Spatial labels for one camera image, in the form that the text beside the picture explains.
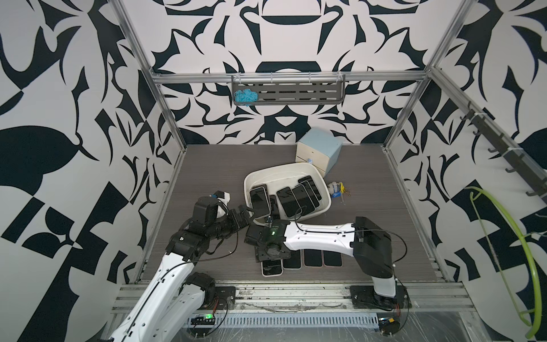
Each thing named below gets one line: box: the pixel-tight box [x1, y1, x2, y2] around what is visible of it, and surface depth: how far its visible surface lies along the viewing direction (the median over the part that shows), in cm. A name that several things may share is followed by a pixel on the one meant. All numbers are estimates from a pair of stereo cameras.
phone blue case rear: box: [297, 175, 322, 201], surface depth 103 cm
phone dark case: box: [303, 248, 325, 268], surface depth 83 cm
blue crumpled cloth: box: [233, 88, 259, 107], surface depth 93 cm
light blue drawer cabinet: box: [295, 127, 343, 178], surface depth 103 cm
